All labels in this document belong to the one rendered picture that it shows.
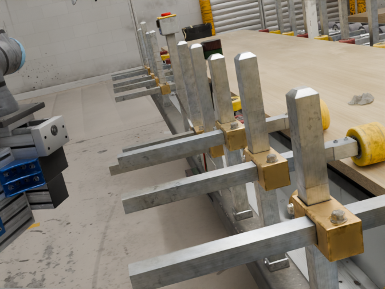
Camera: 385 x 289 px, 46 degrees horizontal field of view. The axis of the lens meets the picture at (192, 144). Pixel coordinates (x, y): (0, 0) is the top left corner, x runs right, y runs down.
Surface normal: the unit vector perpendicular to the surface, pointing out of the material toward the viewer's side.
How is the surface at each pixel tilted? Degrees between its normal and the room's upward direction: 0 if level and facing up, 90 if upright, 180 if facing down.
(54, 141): 90
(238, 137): 90
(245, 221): 0
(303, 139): 90
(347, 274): 0
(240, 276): 0
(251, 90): 90
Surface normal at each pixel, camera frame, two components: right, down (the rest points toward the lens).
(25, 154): -0.26, 0.36
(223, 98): 0.18, 0.28
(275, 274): -0.18, -0.93
